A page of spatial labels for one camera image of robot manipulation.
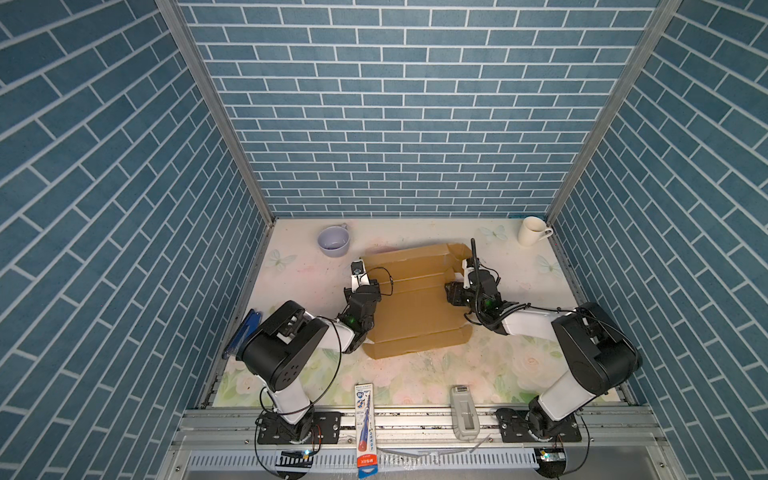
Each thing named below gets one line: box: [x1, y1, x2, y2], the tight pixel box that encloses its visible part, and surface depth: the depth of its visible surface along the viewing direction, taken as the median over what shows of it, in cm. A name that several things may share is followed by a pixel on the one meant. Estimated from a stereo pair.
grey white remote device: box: [450, 385, 481, 441], surface depth 75 cm
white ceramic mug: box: [518, 216, 554, 247], surface depth 111 cm
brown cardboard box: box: [361, 243, 473, 360], surface depth 92 cm
